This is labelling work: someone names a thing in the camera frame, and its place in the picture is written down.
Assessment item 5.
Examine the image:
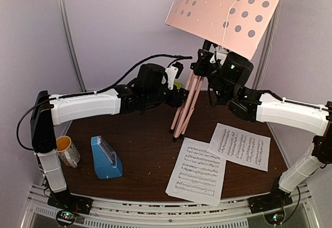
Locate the blue metronome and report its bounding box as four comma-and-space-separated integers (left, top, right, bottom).
91, 136, 123, 179

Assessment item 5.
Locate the sheet music page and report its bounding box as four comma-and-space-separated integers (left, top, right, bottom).
207, 123, 271, 172
165, 138, 226, 207

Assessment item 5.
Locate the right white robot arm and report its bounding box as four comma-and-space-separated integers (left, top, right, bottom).
191, 47, 331, 208

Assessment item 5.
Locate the aluminium front rail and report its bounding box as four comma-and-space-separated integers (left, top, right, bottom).
19, 184, 322, 227

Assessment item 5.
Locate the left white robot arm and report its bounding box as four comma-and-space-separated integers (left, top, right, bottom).
23, 54, 192, 209

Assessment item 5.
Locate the green plastic bowl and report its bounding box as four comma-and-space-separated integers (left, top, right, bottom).
174, 82, 182, 90

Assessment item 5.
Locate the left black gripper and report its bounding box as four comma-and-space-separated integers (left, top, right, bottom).
145, 84, 190, 107

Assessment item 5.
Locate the pink perforated music stand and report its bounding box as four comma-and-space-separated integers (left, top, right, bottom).
165, 0, 289, 143

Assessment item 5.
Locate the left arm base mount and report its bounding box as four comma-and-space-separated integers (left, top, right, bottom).
43, 181, 93, 227

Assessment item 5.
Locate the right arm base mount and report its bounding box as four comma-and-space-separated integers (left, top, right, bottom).
248, 179, 293, 225

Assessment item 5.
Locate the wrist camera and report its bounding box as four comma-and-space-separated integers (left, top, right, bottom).
210, 46, 229, 65
165, 62, 184, 90

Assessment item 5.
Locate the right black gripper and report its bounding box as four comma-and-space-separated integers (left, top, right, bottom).
192, 48, 230, 102

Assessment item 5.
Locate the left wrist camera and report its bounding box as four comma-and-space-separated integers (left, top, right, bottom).
165, 62, 184, 90

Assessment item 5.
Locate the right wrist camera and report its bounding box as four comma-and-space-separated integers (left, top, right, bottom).
210, 46, 229, 65

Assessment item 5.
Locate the patterned ceramic mug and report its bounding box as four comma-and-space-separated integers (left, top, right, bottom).
56, 136, 80, 168

